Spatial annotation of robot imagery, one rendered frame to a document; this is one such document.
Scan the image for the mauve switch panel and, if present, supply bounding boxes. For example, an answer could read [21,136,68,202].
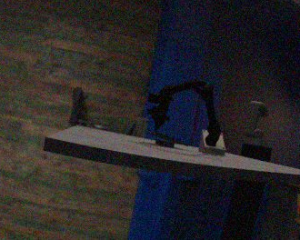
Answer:
[145,130,188,148]

